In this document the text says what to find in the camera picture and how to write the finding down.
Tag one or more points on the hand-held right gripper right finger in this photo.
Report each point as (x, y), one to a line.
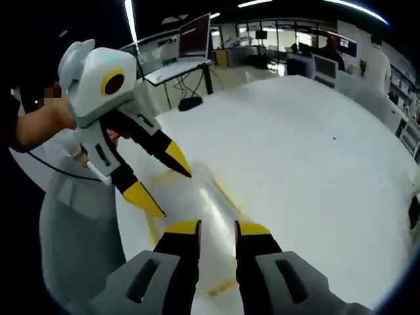
(262, 265)

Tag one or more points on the grey mesh office chair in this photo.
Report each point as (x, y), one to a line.
(82, 243)

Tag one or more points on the black box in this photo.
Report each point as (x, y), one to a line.
(415, 213)

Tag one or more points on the white standing desk black leg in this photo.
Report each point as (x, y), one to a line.
(197, 77)

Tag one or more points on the monitor with red screen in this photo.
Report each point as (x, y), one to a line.
(348, 45)

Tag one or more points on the short ceiling light strip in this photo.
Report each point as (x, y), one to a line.
(254, 3)

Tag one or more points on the long ceiling light strip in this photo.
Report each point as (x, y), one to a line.
(357, 8)
(130, 19)

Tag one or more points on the white monitor back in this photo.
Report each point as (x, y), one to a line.
(325, 70)

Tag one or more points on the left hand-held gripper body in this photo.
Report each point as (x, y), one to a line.
(98, 78)

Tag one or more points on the person's left hand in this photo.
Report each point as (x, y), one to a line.
(113, 138)

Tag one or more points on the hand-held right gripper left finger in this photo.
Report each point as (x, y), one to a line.
(170, 262)

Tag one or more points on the black desk foot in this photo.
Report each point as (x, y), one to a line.
(189, 103)

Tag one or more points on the clear plastic sheet yellow tape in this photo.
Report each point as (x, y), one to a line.
(203, 203)

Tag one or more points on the white laptop with red screen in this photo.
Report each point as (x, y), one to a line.
(193, 39)

